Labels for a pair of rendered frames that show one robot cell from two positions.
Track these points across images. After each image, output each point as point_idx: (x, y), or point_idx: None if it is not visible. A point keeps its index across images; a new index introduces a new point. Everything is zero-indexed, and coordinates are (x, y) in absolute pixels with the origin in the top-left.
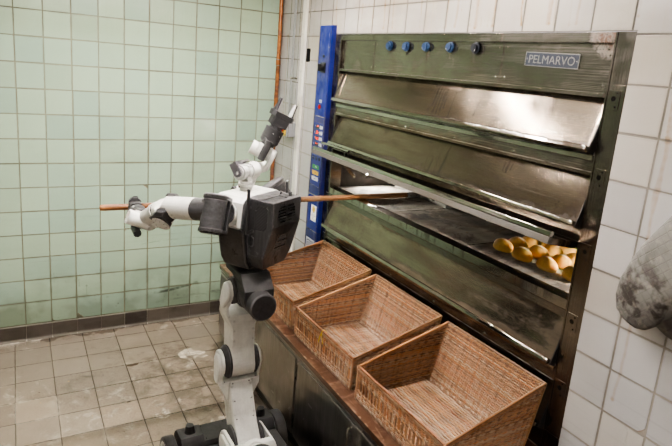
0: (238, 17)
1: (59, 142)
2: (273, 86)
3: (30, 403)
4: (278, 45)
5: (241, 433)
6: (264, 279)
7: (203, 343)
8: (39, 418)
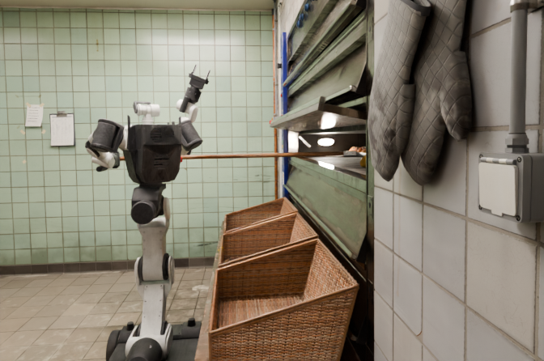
0: (244, 51)
1: None
2: (273, 96)
3: (79, 305)
4: (274, 67)
5: (145, 329)
6: (152, 193)
7: None
8: (75, 314)
